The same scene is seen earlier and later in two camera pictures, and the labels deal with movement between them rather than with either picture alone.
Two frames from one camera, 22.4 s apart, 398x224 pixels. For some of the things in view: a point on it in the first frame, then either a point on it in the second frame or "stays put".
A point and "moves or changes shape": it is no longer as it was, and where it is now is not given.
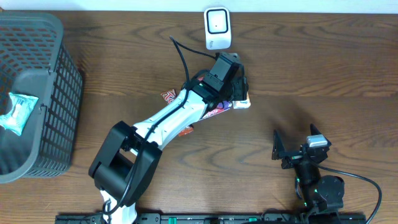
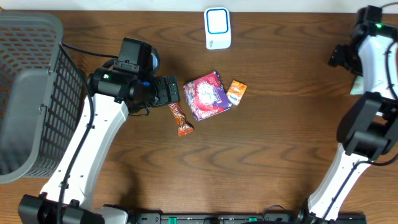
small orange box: (244, 104) moves or changes shape
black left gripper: (241, 88) to (170, 90)
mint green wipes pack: (22, 106) to (358, 86)
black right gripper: (292, 158) to (339, 59)
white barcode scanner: (217, 28) stays put
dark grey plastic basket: (35, 61) stays put
